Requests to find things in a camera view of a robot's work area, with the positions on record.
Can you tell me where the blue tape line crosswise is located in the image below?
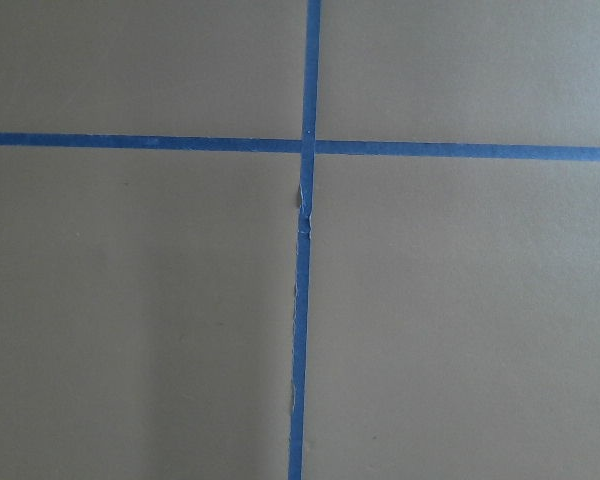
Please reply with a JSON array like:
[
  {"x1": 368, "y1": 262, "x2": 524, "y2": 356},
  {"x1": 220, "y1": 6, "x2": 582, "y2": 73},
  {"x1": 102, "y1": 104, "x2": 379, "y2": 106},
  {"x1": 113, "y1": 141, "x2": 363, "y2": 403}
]
[{"x1": 0, "y1": 132, "x2": 600, "y2": 162}]

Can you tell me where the blue tape line lengthwise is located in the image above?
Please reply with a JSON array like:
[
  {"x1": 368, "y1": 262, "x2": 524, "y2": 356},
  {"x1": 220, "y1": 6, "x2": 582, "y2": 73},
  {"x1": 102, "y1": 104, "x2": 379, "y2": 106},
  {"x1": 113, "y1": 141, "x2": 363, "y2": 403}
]
[{"x1": 287, "y1": 0, "x2": 322, "y2": 480}]

